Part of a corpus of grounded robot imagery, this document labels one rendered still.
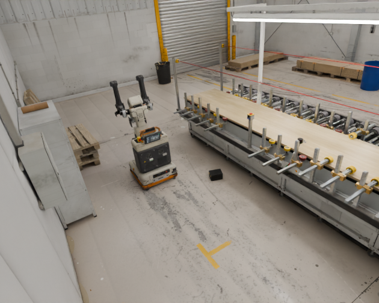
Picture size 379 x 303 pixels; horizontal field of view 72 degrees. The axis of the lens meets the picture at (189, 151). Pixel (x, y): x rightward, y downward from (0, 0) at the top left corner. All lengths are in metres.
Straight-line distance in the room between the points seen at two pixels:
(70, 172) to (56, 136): 0.53
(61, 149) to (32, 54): 6.38
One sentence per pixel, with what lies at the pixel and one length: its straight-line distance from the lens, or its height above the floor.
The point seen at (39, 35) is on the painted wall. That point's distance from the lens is 9.60.
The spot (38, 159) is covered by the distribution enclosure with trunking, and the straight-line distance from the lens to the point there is 2.53.
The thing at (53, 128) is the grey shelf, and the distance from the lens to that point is 3.41.
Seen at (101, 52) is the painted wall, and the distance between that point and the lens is 9.91.
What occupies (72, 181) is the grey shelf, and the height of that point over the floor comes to 0.70.
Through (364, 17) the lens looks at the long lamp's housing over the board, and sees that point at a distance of 2.92.
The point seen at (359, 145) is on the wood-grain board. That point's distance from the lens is 3.78.
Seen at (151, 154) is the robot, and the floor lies 0.58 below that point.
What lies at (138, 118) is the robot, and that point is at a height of 1.07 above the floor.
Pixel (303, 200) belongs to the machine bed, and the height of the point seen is 0.17.
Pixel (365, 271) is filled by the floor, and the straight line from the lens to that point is 3.53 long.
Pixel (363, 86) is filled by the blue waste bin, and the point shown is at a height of 0.11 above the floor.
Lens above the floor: 2.62
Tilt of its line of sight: 30 degrees down
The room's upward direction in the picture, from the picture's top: 6 degrees counter-clockwise
